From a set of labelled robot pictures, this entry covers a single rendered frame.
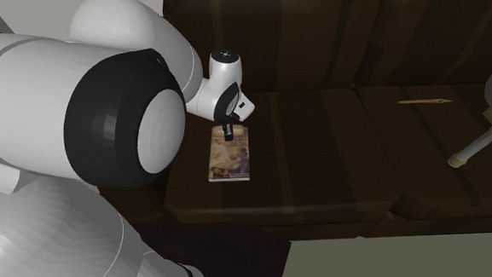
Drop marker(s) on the thin wooden stick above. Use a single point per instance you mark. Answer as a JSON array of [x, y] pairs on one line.
[[424, 101]]

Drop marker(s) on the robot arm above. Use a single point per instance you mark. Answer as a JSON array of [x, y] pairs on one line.
[[40, 105]]

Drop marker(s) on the tan illustrated book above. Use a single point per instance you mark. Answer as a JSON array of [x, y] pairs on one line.
[[228, 159]]

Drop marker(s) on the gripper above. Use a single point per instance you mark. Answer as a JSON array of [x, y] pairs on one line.
[[228, 129]]

